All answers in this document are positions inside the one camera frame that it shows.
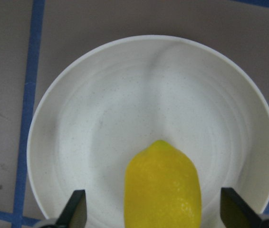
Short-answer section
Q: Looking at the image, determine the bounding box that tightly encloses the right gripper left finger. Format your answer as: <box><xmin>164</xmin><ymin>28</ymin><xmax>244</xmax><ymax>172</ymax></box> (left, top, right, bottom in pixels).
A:
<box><xmin>56</xmin><ymin>190</ymin><xmax>87</xmax><ymax>228</ymax></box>

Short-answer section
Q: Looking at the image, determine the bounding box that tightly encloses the yellow lemon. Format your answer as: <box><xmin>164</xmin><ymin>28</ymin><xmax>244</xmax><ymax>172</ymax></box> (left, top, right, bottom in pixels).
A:
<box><xmin>124</xmin><ymin>140</ymin><xmax>202</xmax><ymax>228</ymax></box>

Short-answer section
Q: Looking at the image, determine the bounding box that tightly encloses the cream round plate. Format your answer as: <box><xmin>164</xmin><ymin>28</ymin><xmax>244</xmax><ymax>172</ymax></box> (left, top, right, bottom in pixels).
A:
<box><xmin>27</xmin><ymin>35</ymin><xmax>269</xmax><ymax>228</ymax></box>

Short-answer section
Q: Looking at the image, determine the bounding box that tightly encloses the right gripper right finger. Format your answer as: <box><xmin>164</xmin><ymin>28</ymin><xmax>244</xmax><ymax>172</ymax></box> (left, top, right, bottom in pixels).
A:
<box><xmin>220</xmin><ymin>188</ymin><xmax>262</xmax><ymax>228</ymax></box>

